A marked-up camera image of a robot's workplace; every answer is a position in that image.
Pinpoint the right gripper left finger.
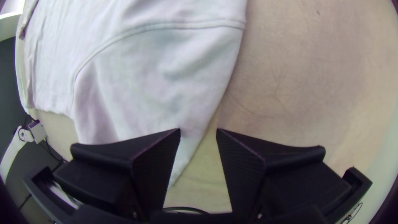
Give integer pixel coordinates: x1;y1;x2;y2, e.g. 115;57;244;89
53;128;182;220

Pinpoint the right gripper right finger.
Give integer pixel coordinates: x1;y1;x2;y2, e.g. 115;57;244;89
216;128;352;218

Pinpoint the grey t-shirt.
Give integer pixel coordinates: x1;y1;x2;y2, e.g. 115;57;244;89
15;0;248;187

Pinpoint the black cable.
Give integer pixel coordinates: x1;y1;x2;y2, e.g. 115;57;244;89
161;206;213;216
44;138;68;163

